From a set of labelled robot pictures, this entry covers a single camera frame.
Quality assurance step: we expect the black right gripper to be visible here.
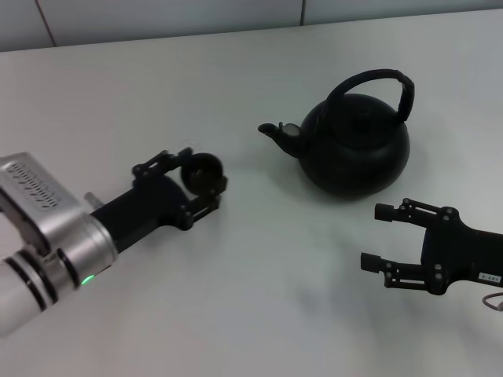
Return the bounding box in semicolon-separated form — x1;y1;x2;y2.
360;198;503;295

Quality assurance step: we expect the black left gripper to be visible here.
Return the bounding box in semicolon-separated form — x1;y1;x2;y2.
89;148;229;254

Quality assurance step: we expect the small black teacup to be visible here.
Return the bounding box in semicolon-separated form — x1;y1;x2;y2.
178;153;228;196

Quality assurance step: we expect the black round teapot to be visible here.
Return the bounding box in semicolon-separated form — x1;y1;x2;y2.
258;68;416;201

